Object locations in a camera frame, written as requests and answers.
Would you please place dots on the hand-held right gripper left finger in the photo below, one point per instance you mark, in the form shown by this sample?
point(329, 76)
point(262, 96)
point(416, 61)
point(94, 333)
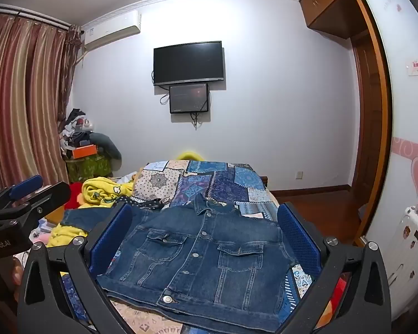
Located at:
point(113, 236)

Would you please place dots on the blue patchwork bed cover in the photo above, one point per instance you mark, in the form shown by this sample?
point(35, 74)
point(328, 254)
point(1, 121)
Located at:
point(230, 184)

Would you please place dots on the small black wall monitor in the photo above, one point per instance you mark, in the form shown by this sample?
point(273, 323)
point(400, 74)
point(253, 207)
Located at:
point(189, 98)

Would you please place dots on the white air conditioner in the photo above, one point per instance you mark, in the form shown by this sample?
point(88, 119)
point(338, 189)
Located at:
point(109, 29)

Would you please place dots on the green patterned cloth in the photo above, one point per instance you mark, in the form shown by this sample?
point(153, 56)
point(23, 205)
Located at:
point(89, 168)

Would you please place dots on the pile of mixed clothes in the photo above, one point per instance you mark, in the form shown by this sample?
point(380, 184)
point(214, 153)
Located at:
point(75, 128)

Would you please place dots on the red wardrobe sticker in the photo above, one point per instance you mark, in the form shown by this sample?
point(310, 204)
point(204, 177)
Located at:
point(416, 67)

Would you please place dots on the red plush toy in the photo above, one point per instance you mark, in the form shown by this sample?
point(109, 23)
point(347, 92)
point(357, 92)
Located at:
point(75, 195)

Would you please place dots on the dark blue polka-dot cloth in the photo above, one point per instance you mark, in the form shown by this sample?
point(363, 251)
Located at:
point(142, 203)

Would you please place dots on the yellow cartoon blanket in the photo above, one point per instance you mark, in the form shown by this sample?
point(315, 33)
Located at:
point(97, 188)

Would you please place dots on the orange box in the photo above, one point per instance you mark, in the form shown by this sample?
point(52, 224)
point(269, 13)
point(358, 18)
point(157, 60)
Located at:
point(85, 151)

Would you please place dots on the blue denim jacket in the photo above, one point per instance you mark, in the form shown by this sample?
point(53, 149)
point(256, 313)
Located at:
point(195, 250)

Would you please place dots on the wooden overhead cabinet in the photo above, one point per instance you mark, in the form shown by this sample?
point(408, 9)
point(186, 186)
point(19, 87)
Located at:
point(329, 3)

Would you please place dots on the black wall television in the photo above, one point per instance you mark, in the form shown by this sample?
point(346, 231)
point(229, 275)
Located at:
point(189, 63)

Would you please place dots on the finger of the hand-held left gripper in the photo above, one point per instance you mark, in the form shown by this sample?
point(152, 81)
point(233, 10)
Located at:
point(48, 198)
point(28, 183)

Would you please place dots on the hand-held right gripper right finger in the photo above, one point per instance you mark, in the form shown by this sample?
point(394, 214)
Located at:
point(296, 240)

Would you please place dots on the red striped curtain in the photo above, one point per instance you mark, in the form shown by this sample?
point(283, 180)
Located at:
point(21, 104)

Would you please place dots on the white wall socket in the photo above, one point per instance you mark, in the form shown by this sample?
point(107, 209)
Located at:
point(300, 175)

